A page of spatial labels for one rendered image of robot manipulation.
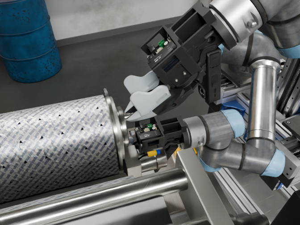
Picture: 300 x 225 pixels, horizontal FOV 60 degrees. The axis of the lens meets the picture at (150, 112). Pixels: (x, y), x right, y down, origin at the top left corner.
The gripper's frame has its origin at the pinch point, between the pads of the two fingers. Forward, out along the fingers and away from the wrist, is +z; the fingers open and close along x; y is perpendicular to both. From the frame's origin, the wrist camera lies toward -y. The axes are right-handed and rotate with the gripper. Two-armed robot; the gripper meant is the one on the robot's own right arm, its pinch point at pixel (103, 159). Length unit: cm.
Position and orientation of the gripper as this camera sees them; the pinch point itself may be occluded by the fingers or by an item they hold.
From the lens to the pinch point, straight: 63.2
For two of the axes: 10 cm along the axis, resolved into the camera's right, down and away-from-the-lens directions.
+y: 0.0, -7.3, -6.8
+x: 2.9, 6.5, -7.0
